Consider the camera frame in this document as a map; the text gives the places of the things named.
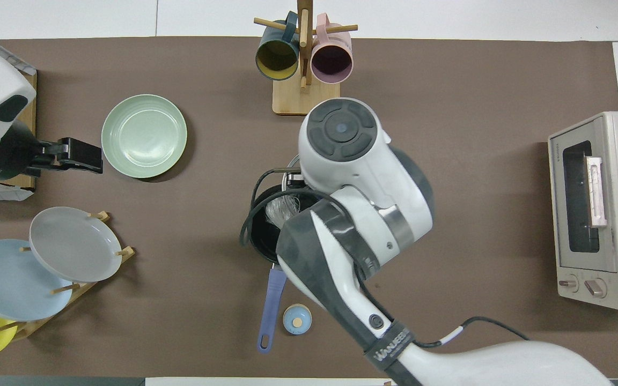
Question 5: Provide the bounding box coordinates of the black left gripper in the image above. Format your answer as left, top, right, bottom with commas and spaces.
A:
34, 138, 104, 175

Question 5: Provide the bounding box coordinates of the glass lid with purple knob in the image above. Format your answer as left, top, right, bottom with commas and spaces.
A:
281, 154, 305, 189

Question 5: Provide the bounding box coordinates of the white plastic bag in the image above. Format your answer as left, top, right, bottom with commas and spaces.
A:
265, 195, 302, 227

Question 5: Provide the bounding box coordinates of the green plate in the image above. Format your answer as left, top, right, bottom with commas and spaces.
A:
101, 94, 188, 179

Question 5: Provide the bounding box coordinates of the grey plate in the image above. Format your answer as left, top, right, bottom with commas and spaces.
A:
29, 207, 123, 283

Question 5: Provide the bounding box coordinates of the light blue plate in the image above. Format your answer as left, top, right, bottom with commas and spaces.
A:
0, 239, 73, 322

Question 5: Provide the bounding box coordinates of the wooden plate rack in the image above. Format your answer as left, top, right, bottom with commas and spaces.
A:
0, 211, 136, 342

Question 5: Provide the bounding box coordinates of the wooden mug tree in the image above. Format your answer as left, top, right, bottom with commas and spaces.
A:
254, 0, 358, 116

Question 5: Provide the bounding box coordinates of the pink mug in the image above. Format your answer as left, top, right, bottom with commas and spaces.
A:
311, 13, 354, 85

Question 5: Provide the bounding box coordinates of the dark teal mug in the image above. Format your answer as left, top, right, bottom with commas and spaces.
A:
255, 11, 300, 81

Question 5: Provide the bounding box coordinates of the brown table mat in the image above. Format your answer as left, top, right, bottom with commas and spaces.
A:
0, 36, 618, 378

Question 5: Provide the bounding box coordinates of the dark pot with purple handle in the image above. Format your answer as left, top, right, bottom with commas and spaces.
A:
247, 185, 321, 354

